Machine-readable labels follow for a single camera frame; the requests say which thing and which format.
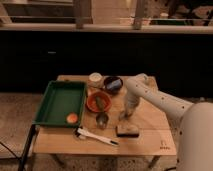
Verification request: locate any grey blue towel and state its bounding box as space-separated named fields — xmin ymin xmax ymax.
xmin=119 ymin=113 xmax=127 ymax=121

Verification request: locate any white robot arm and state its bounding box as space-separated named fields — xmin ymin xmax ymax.
xmin=124 ymin=73 xmax=213 ymax=171

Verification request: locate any dark sponge block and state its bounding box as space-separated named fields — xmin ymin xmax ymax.
xmin=116 ymin=124 xmax=139 ymax=137

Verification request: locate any small metal cup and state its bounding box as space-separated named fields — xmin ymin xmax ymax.
xmin=96 ymin=113 xmax=109 ymax=129

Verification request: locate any green cucumber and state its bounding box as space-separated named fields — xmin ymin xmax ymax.
xmin=95 ymin=97 xmax=104 ymax=112

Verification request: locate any wooden folding table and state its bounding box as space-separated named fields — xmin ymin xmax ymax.
xmin=32 ymin=75 xmax=177 ymax=169

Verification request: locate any blue item in bowl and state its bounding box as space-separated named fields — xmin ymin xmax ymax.
xmin=106 ymin=80 xmax=122 ymax=90

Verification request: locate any dark bowl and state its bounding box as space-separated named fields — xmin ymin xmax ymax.
xmin=104 ymin=76 xmax=123 ymax=95

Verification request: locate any orange bowl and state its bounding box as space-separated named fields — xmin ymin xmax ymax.
xmin=86 ymin=91 xmax=112 ymax=113

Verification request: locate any white round container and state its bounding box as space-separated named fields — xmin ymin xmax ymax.
xmin=88 ymin=72 xmax=103 ymax=88

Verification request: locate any white dish brush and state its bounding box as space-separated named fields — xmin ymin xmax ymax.
xmin=76 ymin=127 xmax=119 ymax=146

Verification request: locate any orange round fruit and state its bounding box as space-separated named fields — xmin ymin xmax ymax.
xmin=66 ymin=113 xmax=78 ymax=124

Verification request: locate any green plastic tray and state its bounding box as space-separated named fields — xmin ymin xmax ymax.
xmin=34 ymin=81 xmax=86 ymax=128

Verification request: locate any black cable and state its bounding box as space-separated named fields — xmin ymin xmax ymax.
xmin=0 ymin=141 xmax=26 ymax=171

